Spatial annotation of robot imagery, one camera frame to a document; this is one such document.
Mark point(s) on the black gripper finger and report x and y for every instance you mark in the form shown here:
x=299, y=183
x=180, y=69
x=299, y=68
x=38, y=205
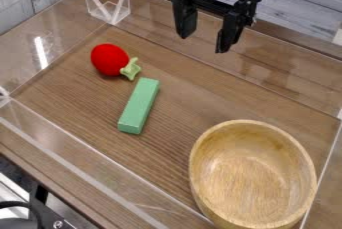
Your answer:
x=234, y=23
x=184, y=17

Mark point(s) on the red plush strawberry toy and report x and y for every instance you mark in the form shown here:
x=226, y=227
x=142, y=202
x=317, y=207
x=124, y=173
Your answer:
x=112, y=62

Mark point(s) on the green rectangular block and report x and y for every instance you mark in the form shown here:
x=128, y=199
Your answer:
x=136, y=110

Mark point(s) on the wooden bowl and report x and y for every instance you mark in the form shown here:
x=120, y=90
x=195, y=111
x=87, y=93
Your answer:
x=251, y=175

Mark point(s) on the clear acrylic tray enclosure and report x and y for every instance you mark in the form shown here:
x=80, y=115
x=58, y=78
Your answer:
x=127, y=180

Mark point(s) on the black table leg bracket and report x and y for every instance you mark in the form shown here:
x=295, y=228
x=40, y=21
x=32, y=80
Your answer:
x=51, y=219

